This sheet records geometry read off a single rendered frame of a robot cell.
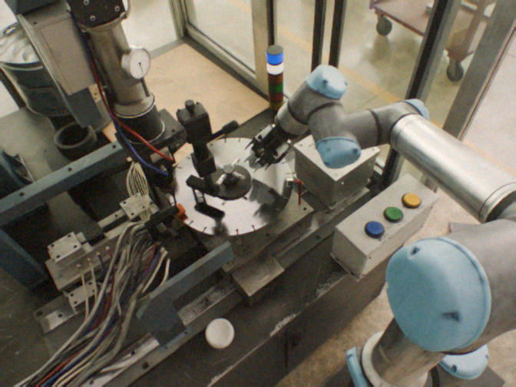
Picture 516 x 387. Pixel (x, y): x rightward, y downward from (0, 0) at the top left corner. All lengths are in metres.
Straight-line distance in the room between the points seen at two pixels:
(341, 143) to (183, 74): 1.14
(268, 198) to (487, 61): 0.55
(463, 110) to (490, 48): 0.15
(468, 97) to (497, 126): 1.89
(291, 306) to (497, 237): 0.69
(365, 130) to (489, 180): 0.25
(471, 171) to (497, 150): 2.09
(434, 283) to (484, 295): 0.04
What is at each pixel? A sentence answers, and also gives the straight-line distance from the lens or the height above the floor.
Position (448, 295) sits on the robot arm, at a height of 1.38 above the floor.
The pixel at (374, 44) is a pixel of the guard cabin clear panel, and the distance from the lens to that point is 1.12.
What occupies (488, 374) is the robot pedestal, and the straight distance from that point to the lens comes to 1.14.
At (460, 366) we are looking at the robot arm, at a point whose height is 0.98.
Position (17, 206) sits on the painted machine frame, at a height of 1.04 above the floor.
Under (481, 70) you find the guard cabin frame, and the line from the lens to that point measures 0.95.
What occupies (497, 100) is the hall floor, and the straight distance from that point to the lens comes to 3.06.
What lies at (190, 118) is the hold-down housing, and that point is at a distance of 0.78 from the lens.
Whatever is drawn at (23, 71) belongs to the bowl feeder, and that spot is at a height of 1.08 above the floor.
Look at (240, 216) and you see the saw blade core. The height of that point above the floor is 0.95.
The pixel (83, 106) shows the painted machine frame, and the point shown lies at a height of 1.27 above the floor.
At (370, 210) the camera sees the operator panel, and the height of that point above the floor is 0.90.
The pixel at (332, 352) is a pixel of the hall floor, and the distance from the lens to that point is 1.84.
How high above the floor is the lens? 1.76
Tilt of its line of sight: 53 degrees down
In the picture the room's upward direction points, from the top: 5 degrees counter-clockwise
